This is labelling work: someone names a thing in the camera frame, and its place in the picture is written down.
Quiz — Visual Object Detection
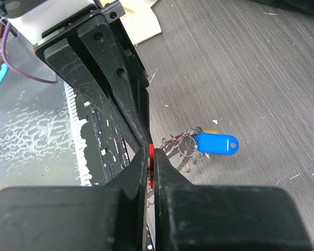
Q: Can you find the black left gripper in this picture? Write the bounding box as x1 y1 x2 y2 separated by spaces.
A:
35 1 151 149

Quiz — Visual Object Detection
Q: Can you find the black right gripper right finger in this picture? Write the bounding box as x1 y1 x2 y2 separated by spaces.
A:
153 149 313 250

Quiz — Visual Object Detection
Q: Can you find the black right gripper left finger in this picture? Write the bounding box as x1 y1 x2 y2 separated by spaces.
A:
0 147 149 250

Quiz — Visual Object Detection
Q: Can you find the blue key tag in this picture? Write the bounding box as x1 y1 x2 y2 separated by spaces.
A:
194 133 240 155

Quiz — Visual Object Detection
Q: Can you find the red key tag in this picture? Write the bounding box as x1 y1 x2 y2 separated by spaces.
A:
149 144 155 189

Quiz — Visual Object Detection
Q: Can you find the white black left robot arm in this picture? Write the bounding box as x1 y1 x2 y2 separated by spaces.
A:
0 1 152 150

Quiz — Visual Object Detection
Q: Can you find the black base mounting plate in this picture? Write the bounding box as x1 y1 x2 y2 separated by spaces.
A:
75 91 158 251

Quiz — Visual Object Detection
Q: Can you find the cream white cloth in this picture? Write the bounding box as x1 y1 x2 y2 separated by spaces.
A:
107 0 162 45

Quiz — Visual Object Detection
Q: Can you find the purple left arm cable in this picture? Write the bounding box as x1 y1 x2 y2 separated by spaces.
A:
1 20 59 85

